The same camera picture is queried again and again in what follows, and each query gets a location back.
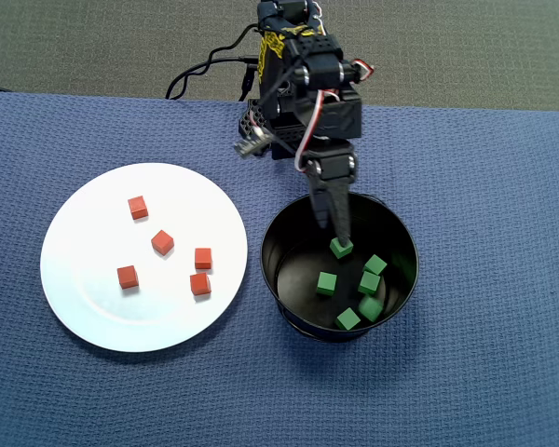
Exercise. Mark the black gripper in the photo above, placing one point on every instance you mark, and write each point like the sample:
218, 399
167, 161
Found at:
334, 168

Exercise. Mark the green cube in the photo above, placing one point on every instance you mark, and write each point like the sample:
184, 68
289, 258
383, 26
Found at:
326, 283
375, 264
370, 308
341, 249
348, 319
369, 282

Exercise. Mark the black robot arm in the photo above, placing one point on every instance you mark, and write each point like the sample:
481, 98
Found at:
317, 51

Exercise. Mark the white round plate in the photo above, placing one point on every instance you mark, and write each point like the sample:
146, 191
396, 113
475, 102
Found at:
98, 316

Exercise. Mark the black metal bucket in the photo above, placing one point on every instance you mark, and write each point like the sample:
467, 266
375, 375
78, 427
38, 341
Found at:
298, 288

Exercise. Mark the red cube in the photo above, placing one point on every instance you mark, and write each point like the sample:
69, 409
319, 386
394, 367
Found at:
127, 277
200, 283
162, 242
203, 258
138, 207

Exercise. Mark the blue woven tablecloth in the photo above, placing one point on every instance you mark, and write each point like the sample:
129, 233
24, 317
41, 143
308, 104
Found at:
447, 372

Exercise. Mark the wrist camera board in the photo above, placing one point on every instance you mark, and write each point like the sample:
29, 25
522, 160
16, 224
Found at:
251, 146

